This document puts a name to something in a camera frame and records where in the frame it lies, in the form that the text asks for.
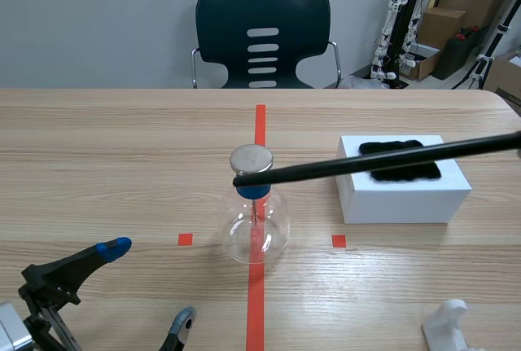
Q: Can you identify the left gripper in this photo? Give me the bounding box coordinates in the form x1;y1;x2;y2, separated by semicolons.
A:
17;236;134;351

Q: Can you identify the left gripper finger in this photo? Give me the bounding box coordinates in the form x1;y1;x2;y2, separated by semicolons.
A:
157;306;198;351

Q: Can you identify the long black rod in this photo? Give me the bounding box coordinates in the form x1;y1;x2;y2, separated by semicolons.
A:
232;129;521;188

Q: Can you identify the clear glass flask with disc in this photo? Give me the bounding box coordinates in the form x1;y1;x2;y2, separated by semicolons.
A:
219;144;291;267

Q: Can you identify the white box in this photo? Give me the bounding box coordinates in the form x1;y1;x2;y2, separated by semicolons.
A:
336;134;473;226

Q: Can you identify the white moulded stand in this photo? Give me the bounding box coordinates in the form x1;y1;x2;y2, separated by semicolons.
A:
421;298;486;351

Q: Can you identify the patch of black fur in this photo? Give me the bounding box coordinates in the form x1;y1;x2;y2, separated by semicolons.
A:
357;138;443;185

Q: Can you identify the dark blue chair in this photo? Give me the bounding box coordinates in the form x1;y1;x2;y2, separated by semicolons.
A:
190;0;343;90

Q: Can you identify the open brown cardboard box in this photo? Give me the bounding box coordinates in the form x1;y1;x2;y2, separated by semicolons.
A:
401;43;444;82

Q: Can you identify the small brown cardboard box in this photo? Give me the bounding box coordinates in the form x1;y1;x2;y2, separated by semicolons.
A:
418;7;466;51

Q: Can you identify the brown cardboard box with print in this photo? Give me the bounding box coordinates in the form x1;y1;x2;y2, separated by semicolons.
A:
483;50;521;104

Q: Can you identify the large brown cardboard box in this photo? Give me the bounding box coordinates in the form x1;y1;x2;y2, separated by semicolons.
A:
436;0;508;31

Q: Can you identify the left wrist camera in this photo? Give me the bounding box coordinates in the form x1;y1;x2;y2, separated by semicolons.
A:
0;301;33;351

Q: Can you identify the black metal rail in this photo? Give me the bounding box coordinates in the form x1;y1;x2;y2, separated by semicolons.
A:
386;0;431;80

